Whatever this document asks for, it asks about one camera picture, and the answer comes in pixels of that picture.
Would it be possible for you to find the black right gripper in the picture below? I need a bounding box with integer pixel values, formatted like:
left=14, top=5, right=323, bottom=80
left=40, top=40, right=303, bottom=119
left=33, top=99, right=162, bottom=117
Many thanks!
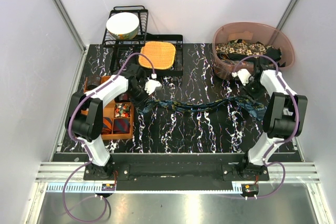
left=237, top=77, right=267, bottom=105

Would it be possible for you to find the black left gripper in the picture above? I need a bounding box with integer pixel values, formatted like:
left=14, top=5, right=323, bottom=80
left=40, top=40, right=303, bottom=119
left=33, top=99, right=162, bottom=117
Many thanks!
left=127, top=85, right=153, bottom=111

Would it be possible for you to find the blue floral patterned tie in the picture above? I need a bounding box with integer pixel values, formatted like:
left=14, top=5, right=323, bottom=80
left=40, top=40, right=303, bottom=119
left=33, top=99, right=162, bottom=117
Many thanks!
left=137, top=96, right=267, bottom=121

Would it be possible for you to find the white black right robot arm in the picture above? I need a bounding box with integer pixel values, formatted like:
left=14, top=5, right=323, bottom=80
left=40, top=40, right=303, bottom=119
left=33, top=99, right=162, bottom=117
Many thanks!
left=238, top=65, right=308, bottom=180

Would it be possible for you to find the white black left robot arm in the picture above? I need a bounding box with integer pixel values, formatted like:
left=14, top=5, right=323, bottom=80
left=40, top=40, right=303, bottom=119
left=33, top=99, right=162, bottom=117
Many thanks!
left=65, top=64, right=149, bottom=180

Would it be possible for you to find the pile of patterned ties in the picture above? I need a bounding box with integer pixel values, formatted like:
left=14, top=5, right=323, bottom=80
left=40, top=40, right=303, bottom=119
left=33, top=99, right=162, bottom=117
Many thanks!
left=215, top=39, right=282, bottom=67

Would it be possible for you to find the maroon dark green rolled tie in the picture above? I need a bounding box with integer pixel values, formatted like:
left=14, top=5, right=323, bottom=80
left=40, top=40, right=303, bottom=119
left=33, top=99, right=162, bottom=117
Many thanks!
left=114, top=93, right=130, bottom=103

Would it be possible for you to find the colourful faces rolled tie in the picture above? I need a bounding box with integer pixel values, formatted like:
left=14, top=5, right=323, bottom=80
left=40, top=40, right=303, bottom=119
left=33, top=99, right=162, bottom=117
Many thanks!
left=114, top=103, right=131, bottom=118

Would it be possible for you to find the wooden compartment organizer box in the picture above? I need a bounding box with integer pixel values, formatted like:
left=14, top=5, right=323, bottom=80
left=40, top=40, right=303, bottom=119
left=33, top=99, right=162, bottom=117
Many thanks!
left=79, top=75, right=134, bottom=142

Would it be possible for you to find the maroon blue striped rolled tie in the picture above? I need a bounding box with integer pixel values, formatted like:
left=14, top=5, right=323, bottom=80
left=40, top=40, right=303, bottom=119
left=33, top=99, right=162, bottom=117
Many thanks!
left=112, top=118, right=131, bottom=134

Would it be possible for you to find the orange blue striped rolled tie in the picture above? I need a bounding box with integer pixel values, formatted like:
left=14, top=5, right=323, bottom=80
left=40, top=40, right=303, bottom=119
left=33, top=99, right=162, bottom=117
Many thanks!
left=101, top=117, right=113, bottom=135

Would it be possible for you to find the dark blue patterned rolled tie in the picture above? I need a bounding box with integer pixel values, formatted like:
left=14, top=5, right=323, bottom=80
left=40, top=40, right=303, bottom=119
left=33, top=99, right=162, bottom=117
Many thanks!
left=86, top=76, right=101, bottom=90

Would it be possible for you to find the orange woven mat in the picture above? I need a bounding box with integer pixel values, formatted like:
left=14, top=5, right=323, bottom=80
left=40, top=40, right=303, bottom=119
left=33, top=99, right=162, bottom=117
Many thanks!
left=140, top=41, right=176, bottom=70

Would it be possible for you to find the pink translucent plastic tub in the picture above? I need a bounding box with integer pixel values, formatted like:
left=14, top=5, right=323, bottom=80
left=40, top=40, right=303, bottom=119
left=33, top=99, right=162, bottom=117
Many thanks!
left=212, top=22, right=296, bottom=79

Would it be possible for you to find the white ceramic bowl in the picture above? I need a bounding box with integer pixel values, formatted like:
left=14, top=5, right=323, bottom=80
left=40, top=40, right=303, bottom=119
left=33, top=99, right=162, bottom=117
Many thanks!
left=106, top=12, right=140, bottom=40

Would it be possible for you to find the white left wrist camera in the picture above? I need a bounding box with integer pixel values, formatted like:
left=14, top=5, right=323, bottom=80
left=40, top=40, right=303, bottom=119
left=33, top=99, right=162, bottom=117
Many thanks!
left=144, top=79, right=162, bottom=95

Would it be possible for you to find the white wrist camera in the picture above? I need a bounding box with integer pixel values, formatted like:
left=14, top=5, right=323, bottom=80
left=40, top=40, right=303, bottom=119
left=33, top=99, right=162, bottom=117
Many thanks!
left=232, top=69, right=252, bottom=86
left=144, top=79, right=162, bottom=95

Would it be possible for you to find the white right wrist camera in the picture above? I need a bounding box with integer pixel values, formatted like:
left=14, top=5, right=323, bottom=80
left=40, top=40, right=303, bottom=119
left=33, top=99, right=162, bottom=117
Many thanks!
left=232, top=69, right=252, bottom=86

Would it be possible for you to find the black wire dish rack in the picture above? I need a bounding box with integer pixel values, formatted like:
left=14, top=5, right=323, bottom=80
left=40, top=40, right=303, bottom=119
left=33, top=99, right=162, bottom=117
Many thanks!
left=101, top=5, right=184, bottom=78

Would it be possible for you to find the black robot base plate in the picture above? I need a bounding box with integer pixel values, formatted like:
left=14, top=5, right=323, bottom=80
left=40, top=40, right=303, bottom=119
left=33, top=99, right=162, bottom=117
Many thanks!
left=83, top=163, right=270, bottom=182

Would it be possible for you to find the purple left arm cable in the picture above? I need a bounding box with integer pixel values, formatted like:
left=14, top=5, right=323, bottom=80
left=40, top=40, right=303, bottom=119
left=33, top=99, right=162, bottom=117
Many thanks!
left=61, top=52, right=158, bottom=222

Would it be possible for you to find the aluminium frame rail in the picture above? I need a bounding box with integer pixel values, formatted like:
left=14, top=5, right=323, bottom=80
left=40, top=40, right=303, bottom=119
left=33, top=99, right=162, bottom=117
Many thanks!
left=35, top=162, right=320, bottom=184

